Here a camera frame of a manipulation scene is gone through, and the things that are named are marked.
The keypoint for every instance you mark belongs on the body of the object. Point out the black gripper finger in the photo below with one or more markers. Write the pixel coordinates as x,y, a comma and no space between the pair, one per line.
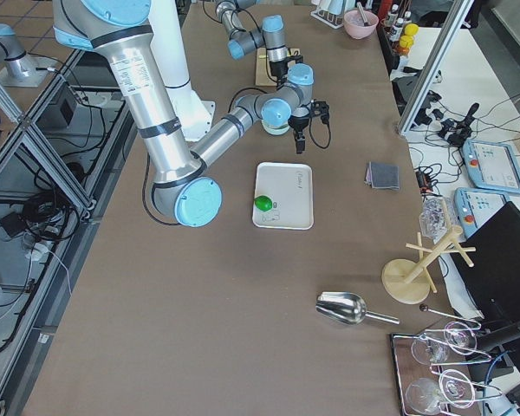
300,141

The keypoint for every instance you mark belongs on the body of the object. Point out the light green ceramic bowl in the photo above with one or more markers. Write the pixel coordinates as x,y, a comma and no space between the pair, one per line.
275,131

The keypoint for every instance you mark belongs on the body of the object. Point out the pink mixing bowl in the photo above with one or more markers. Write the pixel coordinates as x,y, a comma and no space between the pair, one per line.
355,26

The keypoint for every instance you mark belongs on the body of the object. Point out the wooden cutting board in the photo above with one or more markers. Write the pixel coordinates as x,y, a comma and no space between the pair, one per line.
263,76

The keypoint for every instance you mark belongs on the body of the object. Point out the white rectangular tray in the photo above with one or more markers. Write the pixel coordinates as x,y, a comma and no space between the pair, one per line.
289,188

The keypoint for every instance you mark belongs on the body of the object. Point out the green lime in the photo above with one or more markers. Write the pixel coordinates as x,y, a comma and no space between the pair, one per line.
263,203

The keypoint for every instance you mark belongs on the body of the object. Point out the grey folded cloth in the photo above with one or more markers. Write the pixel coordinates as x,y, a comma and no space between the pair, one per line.
382,176

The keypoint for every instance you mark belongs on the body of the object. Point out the yellow lemon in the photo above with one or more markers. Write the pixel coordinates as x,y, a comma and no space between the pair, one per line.
410,29

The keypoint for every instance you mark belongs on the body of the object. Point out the clear plastic bag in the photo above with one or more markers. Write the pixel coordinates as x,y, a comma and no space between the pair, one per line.
435,218

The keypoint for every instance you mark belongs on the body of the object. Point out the metal scoop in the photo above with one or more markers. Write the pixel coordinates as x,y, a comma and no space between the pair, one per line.
348,308

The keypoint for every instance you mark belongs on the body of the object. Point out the wooden mug tree stand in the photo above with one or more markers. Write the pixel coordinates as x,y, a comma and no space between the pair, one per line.
409,282

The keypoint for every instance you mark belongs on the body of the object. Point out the lower blue teach pendant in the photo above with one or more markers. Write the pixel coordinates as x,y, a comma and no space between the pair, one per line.
476,206

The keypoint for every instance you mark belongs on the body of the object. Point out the blue teach pendant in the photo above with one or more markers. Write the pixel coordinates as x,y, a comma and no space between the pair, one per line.
492,166
476,206

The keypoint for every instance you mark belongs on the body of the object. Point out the upper blue teach pendant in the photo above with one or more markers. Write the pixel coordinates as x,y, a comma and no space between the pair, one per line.
492,166

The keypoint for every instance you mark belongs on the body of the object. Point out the black monitor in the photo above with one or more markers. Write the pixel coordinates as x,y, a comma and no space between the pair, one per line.
493,282

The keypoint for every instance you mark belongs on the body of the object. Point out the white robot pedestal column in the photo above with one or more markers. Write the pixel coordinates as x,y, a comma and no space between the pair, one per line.
195,114

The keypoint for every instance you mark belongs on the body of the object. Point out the aluminium frame post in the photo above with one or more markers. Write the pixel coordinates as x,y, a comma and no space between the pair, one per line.
447,34

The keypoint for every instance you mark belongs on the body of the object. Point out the wire glass rack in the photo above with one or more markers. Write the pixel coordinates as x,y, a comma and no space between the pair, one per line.
431,370

